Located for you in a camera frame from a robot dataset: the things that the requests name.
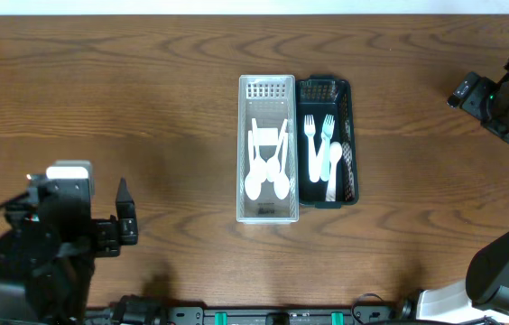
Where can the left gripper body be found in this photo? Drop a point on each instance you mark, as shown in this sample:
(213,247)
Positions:
(102,232)

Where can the pale green plastic fork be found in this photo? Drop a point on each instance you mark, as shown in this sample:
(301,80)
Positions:
(327,129)

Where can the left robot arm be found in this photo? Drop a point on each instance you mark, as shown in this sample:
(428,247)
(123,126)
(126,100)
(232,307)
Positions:
(47,258)

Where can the black mounting rail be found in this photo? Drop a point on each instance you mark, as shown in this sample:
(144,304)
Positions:
(138,310)

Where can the black plastic basket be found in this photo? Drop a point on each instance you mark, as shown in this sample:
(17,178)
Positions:
(322,95)

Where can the clear plastic basket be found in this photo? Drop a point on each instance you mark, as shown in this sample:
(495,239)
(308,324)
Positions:
(269,99)

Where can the white plastic spoon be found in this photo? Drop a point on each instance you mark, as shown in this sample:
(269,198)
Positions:
(259,162)
(273,165)
(335,156)
(281,183)
(253,183)

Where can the white plastic fork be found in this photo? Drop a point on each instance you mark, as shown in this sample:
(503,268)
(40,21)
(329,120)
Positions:
(320,154)
(309,129)

